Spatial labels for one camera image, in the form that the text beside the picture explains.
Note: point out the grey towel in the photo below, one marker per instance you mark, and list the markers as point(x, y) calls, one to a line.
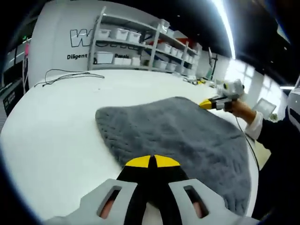
point(175, 131)

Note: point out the person's right hand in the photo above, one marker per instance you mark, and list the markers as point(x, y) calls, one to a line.
point(242, 110)

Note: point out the yellow and black tools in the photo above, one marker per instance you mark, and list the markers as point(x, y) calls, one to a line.
point(199, 82)

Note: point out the black pole stand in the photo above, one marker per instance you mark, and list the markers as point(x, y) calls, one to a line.
point(213, 63)

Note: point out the silver laptop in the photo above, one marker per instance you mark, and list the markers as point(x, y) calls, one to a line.
point(264, 106)

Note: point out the long ceiling light strip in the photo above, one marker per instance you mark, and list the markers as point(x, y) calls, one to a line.
point(226, 30)

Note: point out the person's dark clothed torso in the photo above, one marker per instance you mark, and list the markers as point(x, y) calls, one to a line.
point(281, 175)

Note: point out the grey metal shelving rack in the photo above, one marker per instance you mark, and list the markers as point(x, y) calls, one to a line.
point(154, 47)

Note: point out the group of white storage boxes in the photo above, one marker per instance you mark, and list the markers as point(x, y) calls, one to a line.
point(122, 34)

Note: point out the computer monitor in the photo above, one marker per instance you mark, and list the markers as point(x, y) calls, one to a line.
point(11, 98)

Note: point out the pink tag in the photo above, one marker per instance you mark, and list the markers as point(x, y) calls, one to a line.
point(27, 50)

